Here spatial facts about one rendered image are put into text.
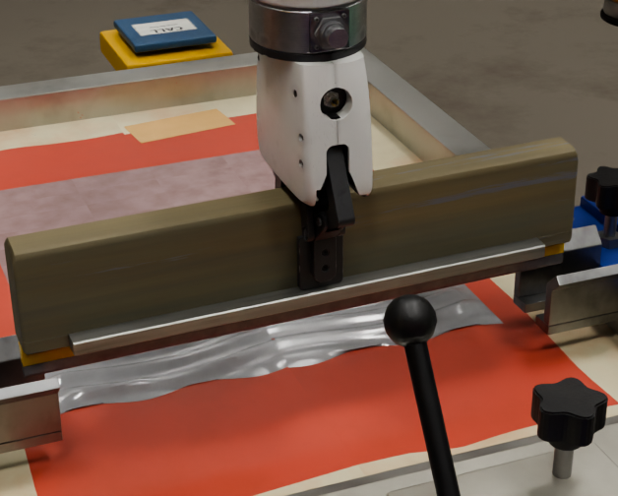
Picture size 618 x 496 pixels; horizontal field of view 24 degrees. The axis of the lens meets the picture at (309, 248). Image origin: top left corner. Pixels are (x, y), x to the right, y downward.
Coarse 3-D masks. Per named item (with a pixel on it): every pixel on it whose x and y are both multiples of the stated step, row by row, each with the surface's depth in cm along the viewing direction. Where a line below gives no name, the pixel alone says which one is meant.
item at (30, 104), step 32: (192, 64) 154; (224, 64) 154; (256, 64) 154; (384, 64) 154; (0, 96) 146; (32, 96) 146; (64, 96) 147; (96, 96) 149; (128, 96) 150; (160, 96) 151; (192, 96) 153; (224, 96) 154; (384, 96) 146; (416, 96) 146; (0, 128) 146; (416, 128) 140; (448, 128) 138; (512, 448) 92; (352, 480) 89
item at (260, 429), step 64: (0, 192) 134; (64, 192) 134; (128, 192) 134; (0, 256) 122; (0, 320) 113; (256, 384) 105; (64, 448) 98; (128, 448) 98; (192, 448) 98; (256, 448) 98; (320, 448) 98
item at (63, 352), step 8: (552, 248) 106; (560, 248) 107; (544, 256) 106; (40, 352) 94; (48, 352) 94; (56, 352) 95; (64, 352) 95; (72, 352) 95; (24, 360) 94; (32, 360) 94; (40, 360) 94; (48, 360) 95
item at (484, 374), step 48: (144, 144) 144; (192, 144) 144; (240, 144) 144; (192, 192) 134; (240, 192) 134; (480, 288) 118; (480, 336) 111; (528, 336) 111; (336, 384) 105; (384, 384) 105; (480, 384) 105; (528, 384) 105; (336, 432) 100; (384, 432) 100; (480, 432) 100
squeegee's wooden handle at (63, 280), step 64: (256, 192) 96; (384, 192) 97; (448, 192) 99; (512, 192) 101; (64, 256) 90; (128, 256) 92; (192, 256) 94; (256, 256) 96; (384, 256) 100; (64, 320) 93; (128, 320) 94
